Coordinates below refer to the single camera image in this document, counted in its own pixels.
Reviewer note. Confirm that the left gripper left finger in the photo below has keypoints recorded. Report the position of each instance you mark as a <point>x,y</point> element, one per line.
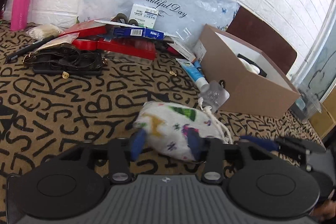
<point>121,153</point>

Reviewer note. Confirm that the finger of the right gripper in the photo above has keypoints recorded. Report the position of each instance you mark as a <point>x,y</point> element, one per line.
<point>287,145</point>

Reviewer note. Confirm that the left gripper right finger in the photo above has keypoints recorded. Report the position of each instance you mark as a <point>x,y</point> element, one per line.
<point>211,152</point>

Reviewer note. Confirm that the floral drawstring pouch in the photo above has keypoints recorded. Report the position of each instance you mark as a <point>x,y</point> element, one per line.
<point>180,131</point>

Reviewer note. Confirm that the blue medicine box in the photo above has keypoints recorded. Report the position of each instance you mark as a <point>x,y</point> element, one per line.
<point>138,32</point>

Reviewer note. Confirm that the white cotton glove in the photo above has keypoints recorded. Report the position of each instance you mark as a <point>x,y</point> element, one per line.
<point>250,65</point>

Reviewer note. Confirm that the clear plastic container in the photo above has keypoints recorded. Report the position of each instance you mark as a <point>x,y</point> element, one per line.
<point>308,104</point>

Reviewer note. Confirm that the brown cardboard box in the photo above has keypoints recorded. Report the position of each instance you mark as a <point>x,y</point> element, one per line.
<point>269,94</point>

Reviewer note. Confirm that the blue white tube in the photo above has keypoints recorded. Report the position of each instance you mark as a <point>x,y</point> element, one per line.
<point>198,79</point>

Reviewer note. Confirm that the letter-patterned brown tablecloth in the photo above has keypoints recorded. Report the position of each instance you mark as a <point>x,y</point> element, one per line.
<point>42,116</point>

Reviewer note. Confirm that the red flat box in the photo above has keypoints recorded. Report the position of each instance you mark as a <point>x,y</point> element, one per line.
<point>133,47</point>

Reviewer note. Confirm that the dark brown wooden board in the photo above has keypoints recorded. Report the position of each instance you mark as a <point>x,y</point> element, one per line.
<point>255,31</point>

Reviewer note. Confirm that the red folder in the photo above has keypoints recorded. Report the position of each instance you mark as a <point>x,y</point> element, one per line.
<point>84,29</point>

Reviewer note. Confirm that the black pen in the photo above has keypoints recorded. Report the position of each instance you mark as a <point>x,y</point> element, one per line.
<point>14,56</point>

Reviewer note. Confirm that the white labelled small box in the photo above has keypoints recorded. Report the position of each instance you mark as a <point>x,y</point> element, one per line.
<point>145,16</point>

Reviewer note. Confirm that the bag of cotton swabs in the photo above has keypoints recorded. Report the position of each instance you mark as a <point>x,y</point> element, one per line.
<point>44,31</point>

